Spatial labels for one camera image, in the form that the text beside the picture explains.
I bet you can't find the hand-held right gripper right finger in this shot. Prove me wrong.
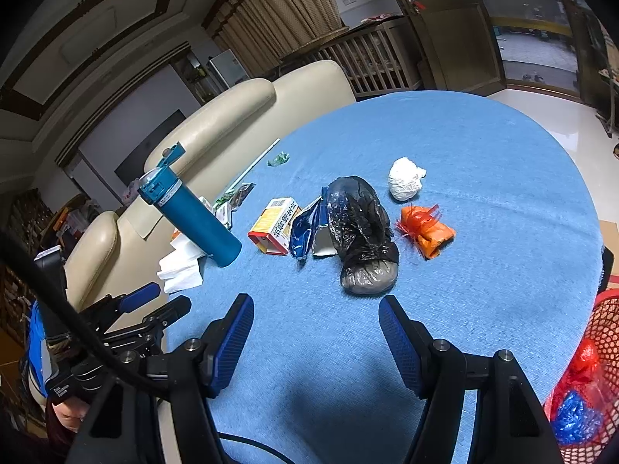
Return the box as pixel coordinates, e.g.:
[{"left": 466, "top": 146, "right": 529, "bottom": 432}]
[{"left": 378, "top": 295, "right": 562, "bottom": 464}]

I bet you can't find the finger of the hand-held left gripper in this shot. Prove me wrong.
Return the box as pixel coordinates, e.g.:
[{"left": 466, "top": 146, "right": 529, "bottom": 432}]
[
  {"left": 104, "top": 296, "right": 192, "bottom": 349},
  {"left": 80, "top": 283, "right": 161, "bottom": 329}
]

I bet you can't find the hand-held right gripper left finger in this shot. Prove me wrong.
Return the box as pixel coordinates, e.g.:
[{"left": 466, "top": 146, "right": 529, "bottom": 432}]
[{"left": 65, "top": 293, "right": 255, "bottom": 464}]

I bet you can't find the orange plastic bag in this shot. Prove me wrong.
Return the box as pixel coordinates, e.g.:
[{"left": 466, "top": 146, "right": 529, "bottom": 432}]
[{"left": 395, "top": 203, "right": 457, "bottom": 259}]

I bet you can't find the black plastic bag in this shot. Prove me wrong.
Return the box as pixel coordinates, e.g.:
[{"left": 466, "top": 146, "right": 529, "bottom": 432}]
[{"left": 321, "top": 175, "right": 400, "bottom": 297}]

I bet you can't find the yellow red carton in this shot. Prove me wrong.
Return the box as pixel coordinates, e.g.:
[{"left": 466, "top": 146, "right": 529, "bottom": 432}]
[{"left": 248, "top": 196, "right": 303, "bottom": 256}]

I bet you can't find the blue carton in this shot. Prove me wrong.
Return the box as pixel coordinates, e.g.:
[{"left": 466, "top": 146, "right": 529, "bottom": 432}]
[{"left": 289, "top": 196, "right": 339, "bottom": 263}]

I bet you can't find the white paper ball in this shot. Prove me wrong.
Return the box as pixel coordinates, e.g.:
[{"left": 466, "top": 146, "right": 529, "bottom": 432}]
[{"left": 388, "top": 157, "right": 429, "bottom": 202}]

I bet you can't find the red mesh basket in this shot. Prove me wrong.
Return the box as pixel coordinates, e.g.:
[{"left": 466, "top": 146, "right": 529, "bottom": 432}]
[{"left": 544, "top": 290, "right": 619, "bottom": 448}]

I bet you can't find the person's dark red clothing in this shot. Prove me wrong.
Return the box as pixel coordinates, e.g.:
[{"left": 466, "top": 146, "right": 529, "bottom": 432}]
[{"left": 0, "top": 396, "right": 85, "bottom": 464}]

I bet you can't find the white tissue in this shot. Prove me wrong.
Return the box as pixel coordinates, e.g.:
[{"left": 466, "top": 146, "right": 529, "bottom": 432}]
[{"left": 157, "top": 246, "right": 206, "bottom": 294}]

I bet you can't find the blue thermos bottle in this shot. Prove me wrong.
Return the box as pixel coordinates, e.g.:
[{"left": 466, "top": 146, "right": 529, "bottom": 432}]
[{"left": 138, "top": 142, "right": 243, "bottom": 268}]

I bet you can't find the cluttered wooden shelf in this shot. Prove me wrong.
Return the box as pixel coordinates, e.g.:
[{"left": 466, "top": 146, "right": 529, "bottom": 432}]
[{"left": 0, "top": 188, "right": 92, "bottom": 349}]

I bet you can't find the dark snack packet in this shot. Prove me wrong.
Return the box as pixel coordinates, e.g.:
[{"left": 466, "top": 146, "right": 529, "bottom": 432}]
[{"left": 227, "top": 183, "right": 256, "bottom": 211}]

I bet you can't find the dark television screen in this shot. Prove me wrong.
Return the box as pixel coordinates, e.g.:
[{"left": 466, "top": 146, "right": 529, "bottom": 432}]
[{"left": 115, "top": 109, "right": 187, "bottom": 184}]

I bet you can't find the white thin stick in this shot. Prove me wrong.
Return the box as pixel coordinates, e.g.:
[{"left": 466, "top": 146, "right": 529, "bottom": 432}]
[{"left": 225, "top": 138, "right": 281, "bottom": 199}]

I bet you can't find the blue tablecloth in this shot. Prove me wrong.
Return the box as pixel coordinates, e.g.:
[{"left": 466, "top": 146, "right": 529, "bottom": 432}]
[{"left": 155, "top": 89, "right": 607, "bottom": 464}]

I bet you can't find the red plastic bag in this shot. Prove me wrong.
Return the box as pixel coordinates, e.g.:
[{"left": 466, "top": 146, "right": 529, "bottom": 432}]
[{"left": 551, "top": 338, "right": 603, "bottom": 407}]

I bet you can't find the blue plastic bag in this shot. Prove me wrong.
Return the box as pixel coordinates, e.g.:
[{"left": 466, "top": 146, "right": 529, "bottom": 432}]
[{"left": 551, "top": 389, "right": 603, "bottom": 443}]

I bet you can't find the flat cardboard box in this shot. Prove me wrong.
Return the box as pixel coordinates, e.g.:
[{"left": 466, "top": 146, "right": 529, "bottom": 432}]
[{"left": 597, "top": 220, "right": 619, "bottom": 295}]

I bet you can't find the white cabinet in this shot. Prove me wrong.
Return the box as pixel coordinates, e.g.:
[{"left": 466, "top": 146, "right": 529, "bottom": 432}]
[{"left": 208, "top": 49, "right": 248, "bottom": 91}]

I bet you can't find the brown wooden door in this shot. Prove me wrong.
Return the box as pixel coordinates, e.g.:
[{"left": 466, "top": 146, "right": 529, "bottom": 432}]
[{"left": 377, "top": 0, "right": 506, "bottom": 97}]

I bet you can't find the glass sliding door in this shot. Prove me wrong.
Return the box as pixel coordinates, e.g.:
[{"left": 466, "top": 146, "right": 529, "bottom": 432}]
[{"left": 464, "top": 0, "right": 595, "bottom": 102}]

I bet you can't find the beige curtain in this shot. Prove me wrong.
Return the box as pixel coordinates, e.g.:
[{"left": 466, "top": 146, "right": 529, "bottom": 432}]
[{"left": 208, "top": 0, "right": 349, "bottom": 59}]

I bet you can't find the black cable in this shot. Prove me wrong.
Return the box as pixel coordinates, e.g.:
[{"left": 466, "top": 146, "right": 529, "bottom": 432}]
[
  {"left": 0, "top": 229, "right": 156, "bottom": 397},
  {"left": 217, "top": 434, "right": 288, "bottom": 464}
]

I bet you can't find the wooden crib rail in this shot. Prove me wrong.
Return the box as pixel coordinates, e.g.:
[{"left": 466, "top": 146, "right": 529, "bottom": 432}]
[{"left": 283, "top": 19, "right": 421, "bottom": 100}]

